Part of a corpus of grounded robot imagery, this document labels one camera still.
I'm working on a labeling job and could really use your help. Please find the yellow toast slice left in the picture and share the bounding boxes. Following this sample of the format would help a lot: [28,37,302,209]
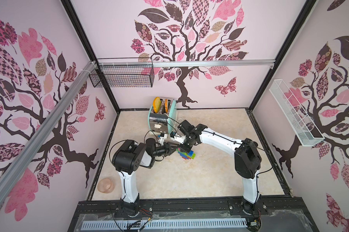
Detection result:
[153,97,161,113]

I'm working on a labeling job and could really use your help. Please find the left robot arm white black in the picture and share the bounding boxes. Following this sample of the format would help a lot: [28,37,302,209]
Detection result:
[109,138,180,217]

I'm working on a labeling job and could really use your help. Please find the pink translucent bowl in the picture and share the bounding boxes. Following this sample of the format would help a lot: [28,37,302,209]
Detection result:
[97,178,114,193]

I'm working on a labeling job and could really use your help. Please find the aluminium rail left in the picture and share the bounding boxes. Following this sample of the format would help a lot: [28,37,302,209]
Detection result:
[0,61,97,205]

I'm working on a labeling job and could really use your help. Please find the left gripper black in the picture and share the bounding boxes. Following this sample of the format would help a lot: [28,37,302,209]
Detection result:
[152,142,179,157]

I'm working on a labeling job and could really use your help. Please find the mint green toaster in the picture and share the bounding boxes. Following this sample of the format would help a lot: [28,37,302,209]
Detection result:
[147,97,178,134]

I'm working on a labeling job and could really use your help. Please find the white cable duct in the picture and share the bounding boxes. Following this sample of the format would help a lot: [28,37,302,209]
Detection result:
[80,218,247,232]

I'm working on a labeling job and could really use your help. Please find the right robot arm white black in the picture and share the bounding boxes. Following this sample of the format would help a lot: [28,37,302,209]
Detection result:
[175,120,262,215]

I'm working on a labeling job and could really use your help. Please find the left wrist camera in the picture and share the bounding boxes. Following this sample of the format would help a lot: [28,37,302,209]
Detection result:
[158,133,168,146]

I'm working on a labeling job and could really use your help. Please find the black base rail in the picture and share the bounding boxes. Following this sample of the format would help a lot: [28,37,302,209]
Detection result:
[68,195,318,232]

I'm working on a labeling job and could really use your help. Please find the brown toast slice right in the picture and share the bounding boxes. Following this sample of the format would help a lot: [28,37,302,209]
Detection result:
[162,99,171,114]

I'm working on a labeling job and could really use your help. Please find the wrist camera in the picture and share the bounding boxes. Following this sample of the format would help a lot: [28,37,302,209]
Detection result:
[158,133,168,146]
[170,131,185,144]

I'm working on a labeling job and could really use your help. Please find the black wire basket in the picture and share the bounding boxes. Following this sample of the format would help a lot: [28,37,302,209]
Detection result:
[89,57,155,88]

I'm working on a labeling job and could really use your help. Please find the white wire basket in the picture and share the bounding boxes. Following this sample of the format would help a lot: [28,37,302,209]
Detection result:
[269,79,325,147]

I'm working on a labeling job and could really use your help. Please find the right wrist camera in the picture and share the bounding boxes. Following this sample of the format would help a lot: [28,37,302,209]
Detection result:
[170,131,185,144]

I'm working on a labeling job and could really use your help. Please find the lime green lego brick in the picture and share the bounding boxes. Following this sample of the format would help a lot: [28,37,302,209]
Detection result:
[188,151,196,159]

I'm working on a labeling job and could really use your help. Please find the small blue lego brick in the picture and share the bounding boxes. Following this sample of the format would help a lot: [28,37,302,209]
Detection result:
[187,151,195,157]

